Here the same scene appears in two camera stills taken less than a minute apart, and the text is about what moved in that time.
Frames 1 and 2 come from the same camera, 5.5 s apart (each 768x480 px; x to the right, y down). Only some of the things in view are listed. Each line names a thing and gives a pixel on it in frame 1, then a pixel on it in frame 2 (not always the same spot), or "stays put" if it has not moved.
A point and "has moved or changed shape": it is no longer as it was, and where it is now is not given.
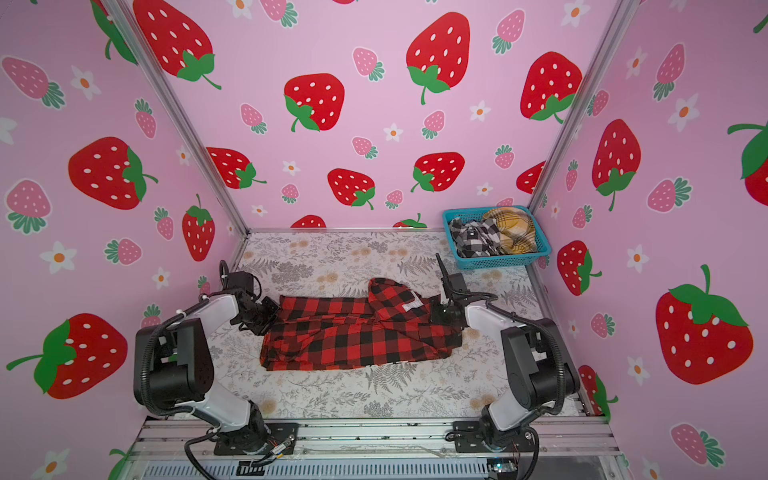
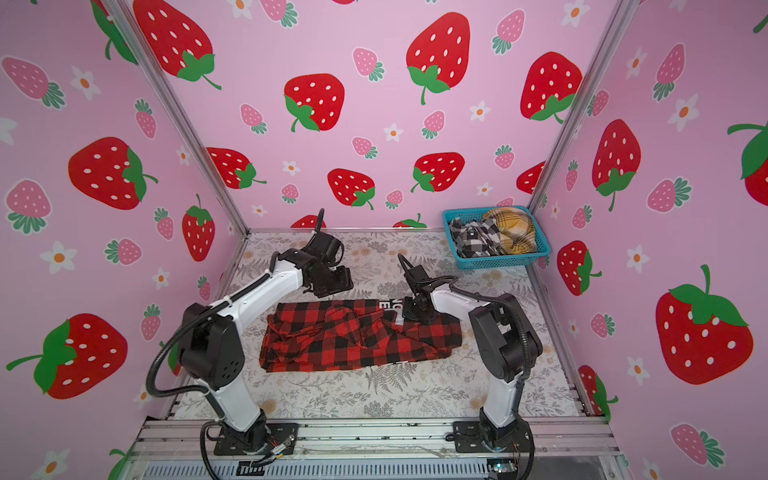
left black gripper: [262, 329] -> [345, 282]
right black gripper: [436, 303] -> [408, 313]
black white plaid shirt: [475, 239] stays put
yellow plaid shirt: [516, 229] stays put
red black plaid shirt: [394, 326] has moved or changed shape
